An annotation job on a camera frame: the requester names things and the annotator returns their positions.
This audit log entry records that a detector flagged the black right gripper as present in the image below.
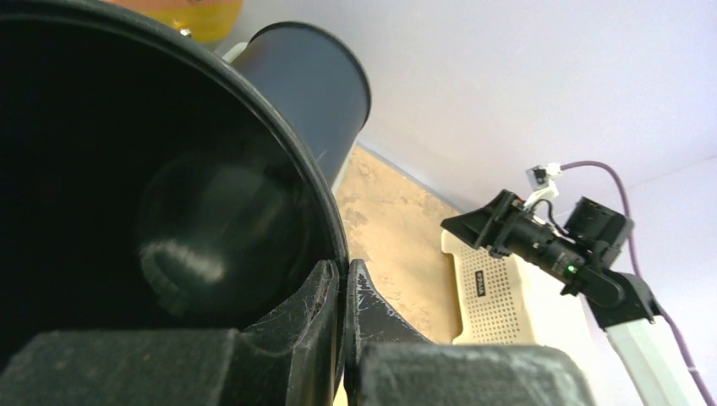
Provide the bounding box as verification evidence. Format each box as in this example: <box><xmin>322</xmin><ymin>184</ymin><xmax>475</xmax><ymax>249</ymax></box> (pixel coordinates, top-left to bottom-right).
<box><xmin>441</xmin><ymin>189</ymin><xmax>634</xmax><ymax>308</ymax></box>

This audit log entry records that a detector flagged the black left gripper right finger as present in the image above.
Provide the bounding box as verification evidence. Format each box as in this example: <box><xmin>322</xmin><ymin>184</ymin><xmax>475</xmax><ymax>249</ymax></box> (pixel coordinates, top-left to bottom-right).
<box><xmin>344</xmin><ymin>259</ymin><xmax>595</xmax><ymax>405</ymax></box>

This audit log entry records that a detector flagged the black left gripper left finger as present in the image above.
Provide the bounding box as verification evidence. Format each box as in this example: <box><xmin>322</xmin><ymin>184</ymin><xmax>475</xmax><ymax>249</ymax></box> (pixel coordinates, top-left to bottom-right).
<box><xmin>1</xmin><ymin>261</ymin><xmax>339</xmax><ymax>405</ymax></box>

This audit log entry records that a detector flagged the cream perforated plastic basket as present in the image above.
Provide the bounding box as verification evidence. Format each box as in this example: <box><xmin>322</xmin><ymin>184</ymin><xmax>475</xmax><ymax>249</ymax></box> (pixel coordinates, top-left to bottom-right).
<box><xmin>440</xmin><ymin>228</ymin><xmax>611</xmax><ymax>348</ymax></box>

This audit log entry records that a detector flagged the large black plastic bin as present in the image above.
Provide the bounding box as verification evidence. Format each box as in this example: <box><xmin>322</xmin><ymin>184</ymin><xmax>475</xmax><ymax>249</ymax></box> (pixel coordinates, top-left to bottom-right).
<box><xmin>1</xmin><ymin>1</ymin><xmax>348</xmax><ymax>363</ymax></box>

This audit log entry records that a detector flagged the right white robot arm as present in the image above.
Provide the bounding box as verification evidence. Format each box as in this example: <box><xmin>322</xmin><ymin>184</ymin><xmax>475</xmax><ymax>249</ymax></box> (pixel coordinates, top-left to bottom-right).
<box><xmin>441</xmin><ymin>189</ymin><xmax>714</xmax><ymax>405</ymax></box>

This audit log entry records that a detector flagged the dark blue inner bin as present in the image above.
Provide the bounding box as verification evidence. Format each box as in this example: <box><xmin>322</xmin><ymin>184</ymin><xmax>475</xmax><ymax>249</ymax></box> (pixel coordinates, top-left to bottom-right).
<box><xmin>227</xmin><ymin>21</ymin><xmax>371</xmax><ymax>191</ymax></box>

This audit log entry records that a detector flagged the white drum with coloured drawers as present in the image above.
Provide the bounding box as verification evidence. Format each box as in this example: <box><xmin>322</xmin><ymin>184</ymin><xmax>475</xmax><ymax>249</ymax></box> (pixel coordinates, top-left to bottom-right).
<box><xmin>111</xmin><ymin>0</ymin><xmax>244</xmax><ymax>43</ymax></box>

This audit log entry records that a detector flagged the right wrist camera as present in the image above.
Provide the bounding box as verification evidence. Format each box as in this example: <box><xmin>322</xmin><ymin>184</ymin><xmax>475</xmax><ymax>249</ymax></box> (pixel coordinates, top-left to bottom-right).
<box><xmin>526</xmin><ymin>162</ymin><xmax>562</xmax><ymax>192</ymax></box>

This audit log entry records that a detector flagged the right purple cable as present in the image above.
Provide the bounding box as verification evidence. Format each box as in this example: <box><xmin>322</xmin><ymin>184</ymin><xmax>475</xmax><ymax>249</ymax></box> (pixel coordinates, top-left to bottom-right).
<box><xmin>560</xmin><ymin>160</ymin><xmax>717</xmax><ymax>406</ymax></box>

